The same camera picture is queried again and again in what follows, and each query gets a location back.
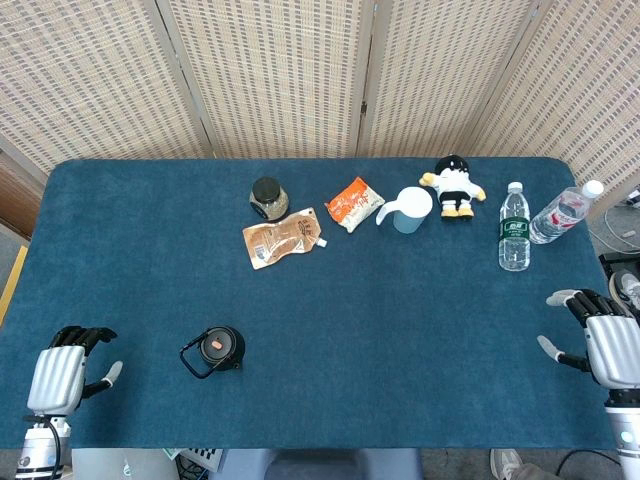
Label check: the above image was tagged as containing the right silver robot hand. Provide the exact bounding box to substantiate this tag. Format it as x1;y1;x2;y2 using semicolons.
536;288;640;391

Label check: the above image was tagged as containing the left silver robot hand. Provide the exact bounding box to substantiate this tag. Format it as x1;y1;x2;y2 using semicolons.
26;325;124;417

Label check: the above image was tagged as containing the black round lidded container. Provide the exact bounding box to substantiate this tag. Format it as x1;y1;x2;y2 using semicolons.
179;326;246;380

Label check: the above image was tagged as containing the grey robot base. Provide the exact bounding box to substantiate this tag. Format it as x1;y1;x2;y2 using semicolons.
71;448;424;480

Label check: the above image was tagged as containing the grey sneaker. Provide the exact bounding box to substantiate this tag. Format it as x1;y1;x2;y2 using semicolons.
608;270;640;319
489;448;525;480

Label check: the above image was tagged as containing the red label water bottle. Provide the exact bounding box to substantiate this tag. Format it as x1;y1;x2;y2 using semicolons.
528;179;605;245

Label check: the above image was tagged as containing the green label water bottle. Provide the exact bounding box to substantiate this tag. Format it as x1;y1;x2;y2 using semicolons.
497;181;532;273

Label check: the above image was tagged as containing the checkerboard calibration card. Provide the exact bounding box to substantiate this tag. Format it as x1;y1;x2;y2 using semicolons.
178;448;224;472

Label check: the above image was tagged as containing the black and white plush toy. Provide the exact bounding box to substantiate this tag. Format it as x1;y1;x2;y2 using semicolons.
418;154;487;221

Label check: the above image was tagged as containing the light blue plastic pitcher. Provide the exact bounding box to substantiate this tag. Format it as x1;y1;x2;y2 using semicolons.
375;186;434;235

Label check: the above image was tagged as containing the brown spout pouch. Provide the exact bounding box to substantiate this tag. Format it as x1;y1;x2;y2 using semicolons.
242;207;329;271

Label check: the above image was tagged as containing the blue table cloth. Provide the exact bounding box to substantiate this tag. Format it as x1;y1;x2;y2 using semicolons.
0;157;640;450

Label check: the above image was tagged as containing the glass jar with black lid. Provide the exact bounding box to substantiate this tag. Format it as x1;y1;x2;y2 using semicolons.
249;176;290;222

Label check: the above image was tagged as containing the orange snack bag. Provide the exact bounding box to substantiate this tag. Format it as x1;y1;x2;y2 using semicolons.
324;176;386;234

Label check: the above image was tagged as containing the woven folding screen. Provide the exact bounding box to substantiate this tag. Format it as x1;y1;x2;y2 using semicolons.
0;0;640;221

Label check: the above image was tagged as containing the black cable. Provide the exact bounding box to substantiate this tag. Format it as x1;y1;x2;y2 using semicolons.
559;449;635;480

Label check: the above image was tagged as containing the white cable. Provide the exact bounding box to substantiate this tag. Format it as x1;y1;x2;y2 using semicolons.
602;205;640;251

